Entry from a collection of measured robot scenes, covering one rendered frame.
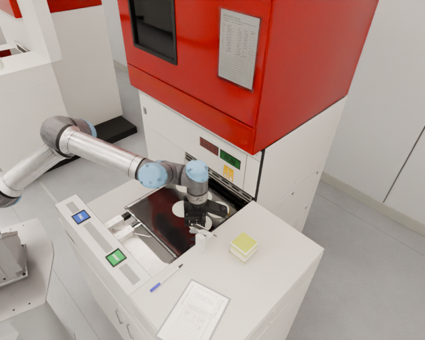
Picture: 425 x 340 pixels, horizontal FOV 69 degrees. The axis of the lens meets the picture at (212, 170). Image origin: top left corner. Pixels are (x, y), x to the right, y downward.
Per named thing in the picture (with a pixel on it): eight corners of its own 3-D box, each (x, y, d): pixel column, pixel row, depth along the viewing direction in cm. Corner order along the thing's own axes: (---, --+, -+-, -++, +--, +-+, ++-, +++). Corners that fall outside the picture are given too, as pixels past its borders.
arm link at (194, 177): (187, 156, 106) (211, 160, 104) (188, 179, 113) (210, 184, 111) (179, 170, 100) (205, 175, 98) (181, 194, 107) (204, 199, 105)
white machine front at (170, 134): (149, 144, 186) (141, 81, 161) (253, 218, 143) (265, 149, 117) (145, 146, 185) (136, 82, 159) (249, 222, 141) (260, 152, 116)
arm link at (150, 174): (27, 106, 96) (167, 162, 88) (52, 111, 107) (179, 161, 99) (17, 141, 97) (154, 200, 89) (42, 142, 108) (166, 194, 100)
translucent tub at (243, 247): (241, 241, 116) (243, 229, 111) (257, 253, 112) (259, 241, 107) (228, 253, 111) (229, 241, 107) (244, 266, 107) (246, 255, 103)
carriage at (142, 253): (120, 221, 136) (119, 217, 134) (173, 276, 116) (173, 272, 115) (104, 231, 131) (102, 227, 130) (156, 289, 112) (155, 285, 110)
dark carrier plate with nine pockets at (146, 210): (187, 173, 155) (187, 173, 155) (238, 210, 137) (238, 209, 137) (128, 208, 136) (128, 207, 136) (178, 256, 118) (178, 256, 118)
